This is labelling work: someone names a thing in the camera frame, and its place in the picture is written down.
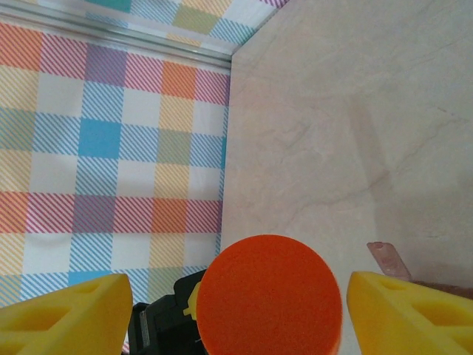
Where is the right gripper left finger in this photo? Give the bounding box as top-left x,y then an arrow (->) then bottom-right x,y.
0,274 -> 133,355

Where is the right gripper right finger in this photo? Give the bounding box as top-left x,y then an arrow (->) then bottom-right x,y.
347,271 -> 473,355

